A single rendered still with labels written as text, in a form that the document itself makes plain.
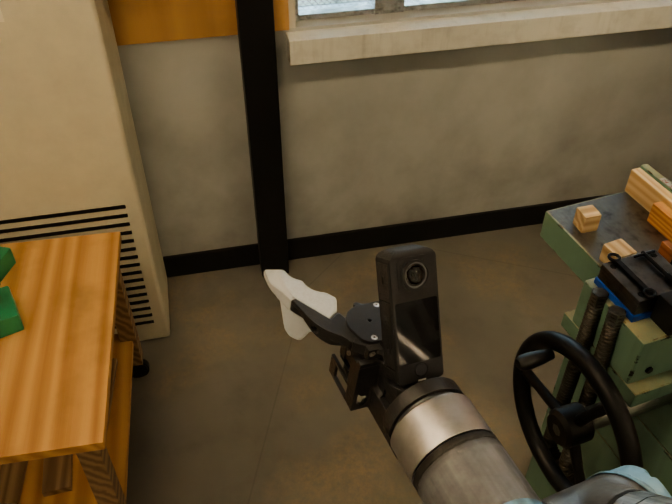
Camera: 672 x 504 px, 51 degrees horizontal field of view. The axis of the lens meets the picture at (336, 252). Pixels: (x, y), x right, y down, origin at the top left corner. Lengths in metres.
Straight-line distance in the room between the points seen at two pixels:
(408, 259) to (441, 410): 0.12
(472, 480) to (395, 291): 0.16
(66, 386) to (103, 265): 0.37
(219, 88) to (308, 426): 1.01
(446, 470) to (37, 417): 1.13
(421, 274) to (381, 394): 0.12
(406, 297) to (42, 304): 1.30
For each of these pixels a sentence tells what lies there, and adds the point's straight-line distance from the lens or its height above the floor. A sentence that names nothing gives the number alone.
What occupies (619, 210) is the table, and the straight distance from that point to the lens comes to 1.41.
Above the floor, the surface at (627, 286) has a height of 1.00.
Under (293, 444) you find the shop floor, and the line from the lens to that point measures 2.05.
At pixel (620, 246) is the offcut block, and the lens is 1.27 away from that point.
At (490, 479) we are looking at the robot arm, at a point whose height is 1.25.
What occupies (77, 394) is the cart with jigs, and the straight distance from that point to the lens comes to 1.57.
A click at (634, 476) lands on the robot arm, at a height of 1.15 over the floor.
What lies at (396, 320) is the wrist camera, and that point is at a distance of 0.58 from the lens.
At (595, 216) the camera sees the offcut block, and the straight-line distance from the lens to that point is 1.32.
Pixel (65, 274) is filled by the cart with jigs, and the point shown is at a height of 0.53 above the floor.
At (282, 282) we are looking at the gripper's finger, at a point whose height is 1.25.
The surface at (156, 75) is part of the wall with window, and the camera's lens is 2.13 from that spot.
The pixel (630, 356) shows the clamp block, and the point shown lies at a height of 0.92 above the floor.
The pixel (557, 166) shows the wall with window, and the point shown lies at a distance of 2.69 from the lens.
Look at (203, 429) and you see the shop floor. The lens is 2.11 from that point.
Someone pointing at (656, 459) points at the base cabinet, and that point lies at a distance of 1.33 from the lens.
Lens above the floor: 1.70
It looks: 41 degrees down
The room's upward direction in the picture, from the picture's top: straight up
